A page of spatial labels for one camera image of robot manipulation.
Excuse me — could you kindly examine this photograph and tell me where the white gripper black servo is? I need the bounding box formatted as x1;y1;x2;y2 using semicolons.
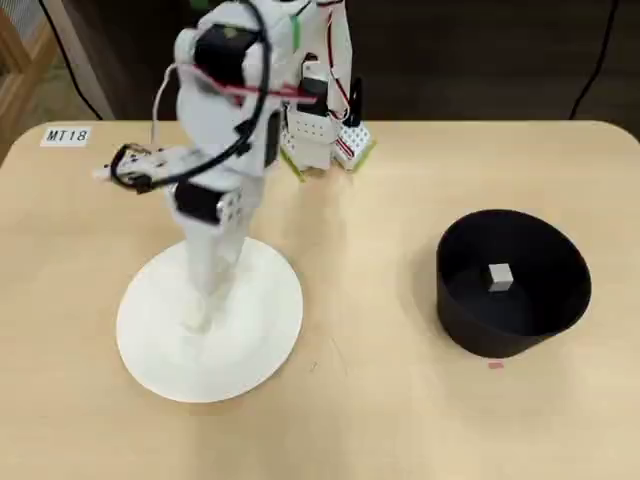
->
167;172;262;335

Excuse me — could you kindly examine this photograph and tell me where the white cube block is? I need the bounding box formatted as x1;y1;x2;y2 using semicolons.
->
487;262;515;293

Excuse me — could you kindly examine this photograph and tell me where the white round plate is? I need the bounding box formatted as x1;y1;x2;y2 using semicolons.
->
115;235;305;404

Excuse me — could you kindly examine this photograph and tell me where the black pot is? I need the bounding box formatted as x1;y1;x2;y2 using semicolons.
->
435;209;593;359

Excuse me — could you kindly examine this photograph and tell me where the white MT18 label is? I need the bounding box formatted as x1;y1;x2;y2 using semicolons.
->
39;124;92;148

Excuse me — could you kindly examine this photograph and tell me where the black table clamp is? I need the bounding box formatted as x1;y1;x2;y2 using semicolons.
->
344;77;365;127

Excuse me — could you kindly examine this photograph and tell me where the white gripper camera module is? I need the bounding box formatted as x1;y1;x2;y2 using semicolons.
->
92;142;201;194

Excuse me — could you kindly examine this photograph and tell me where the red white servo wire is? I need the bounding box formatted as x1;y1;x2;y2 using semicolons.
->
151;63;321;137
317;0;354;124

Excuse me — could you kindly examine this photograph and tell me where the green base plate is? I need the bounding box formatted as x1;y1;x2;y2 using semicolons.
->
279;138;377;184

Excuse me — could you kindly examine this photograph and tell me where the beige slanted post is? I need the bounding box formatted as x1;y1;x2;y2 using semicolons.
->
49;0;117;121

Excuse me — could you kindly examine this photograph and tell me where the thin black background cable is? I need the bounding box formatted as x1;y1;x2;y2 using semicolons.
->
42;0;105;121
569;0;621;121

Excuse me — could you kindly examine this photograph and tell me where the wooden shelf frame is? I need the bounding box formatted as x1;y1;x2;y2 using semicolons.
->
0;7;57;169

